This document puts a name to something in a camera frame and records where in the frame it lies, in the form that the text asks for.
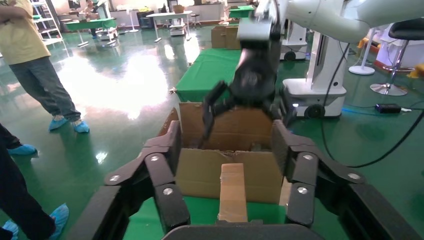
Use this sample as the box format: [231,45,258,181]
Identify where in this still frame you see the yellow orange floor barrier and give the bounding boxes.
[357,37,382,54]

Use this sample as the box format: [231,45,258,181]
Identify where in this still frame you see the large open cardboard carton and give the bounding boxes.
[158,101,286,205]

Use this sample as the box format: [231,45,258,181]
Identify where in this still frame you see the small taped cardboard box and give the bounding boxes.
[217,162,249,224]

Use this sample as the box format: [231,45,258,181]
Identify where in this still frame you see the black hanging cable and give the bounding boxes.
[319,42,424,169]

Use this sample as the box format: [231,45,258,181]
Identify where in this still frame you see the white table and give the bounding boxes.
[145,10,194,43]

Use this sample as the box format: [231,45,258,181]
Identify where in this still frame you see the long green covered table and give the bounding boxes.
[64,18,117,47]

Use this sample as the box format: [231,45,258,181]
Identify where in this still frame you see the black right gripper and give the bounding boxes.
[198,41,298,148]

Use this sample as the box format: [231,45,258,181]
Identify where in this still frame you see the seated person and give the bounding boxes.
[82,0,100,38]

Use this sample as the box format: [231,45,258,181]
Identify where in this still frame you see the black bar stool chrome base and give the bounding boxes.
[369,18,424,97]

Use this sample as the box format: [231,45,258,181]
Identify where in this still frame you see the white shelf rack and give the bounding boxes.
[29,0,64,46]

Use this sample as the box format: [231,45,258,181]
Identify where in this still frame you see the closed cardboard carton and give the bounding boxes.
[211,25,242,51]

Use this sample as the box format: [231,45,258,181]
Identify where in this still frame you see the yellow object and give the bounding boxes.
[406,63,424,79]

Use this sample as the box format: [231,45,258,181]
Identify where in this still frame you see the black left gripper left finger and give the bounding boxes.
[66,119,191,240]

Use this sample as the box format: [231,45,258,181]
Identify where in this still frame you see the person yellow shirt grey jeans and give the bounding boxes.
[0,0,91,134]

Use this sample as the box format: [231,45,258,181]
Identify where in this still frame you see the black power adapter box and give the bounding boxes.
[375,103,402,115]

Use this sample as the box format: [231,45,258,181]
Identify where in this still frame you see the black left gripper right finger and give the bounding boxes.
[271,119,423,240]

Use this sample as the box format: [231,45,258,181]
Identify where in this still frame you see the person black trousers with phone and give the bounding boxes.
[0,145,70,240]

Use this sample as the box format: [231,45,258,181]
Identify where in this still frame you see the small white pedestal fan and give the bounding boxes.
[127,8,140,33]

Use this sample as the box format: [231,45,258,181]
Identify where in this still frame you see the black cabinet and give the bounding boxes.
[136,10,155,30]

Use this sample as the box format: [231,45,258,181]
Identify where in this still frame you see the white wheeled robot with column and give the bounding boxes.
[280,31,348,120]

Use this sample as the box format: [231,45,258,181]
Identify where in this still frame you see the white robot base cart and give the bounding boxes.
[169,18,186,37]

